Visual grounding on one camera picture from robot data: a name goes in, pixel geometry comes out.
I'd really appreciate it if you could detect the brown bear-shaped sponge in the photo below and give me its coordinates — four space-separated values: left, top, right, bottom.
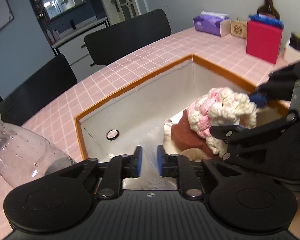
171 109 216 158

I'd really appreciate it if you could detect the right black chair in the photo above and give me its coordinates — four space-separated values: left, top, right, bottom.
84 9 172 66

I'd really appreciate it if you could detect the red box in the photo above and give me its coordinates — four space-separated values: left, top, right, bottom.
246 21 283 64

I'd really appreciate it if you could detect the left black chair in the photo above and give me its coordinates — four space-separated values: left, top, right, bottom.
0 54 77 126

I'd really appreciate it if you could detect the pink checked tablecloth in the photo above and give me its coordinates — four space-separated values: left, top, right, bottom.
0 26 300 240

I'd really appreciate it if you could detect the brown glass bottle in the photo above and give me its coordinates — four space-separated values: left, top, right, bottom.
257 0 281 20

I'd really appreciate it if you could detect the clear plastic water bottle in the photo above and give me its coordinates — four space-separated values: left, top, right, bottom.
0 116 76 188

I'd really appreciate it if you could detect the brown plush towel toy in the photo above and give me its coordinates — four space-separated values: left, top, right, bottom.
180 148 207 162

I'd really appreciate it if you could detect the purple tissue pack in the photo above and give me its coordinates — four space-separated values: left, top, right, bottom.
193 11 231 37

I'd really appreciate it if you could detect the small wooden speaker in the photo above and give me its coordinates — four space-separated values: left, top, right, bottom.
230 20 247 39

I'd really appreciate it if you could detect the black chair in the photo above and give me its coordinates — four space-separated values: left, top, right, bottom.
84 9 172 66
0 54 77 126

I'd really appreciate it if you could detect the blue packet on red box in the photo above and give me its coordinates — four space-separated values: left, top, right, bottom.
249 14 284 29

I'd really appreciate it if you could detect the white cabinet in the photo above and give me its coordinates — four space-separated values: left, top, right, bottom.
52 17 109 82

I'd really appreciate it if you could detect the orange cardboard box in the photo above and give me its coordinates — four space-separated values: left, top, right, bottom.
74 53 291 190

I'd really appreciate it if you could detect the clear plastic bag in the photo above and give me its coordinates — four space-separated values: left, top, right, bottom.
123 122 177 191

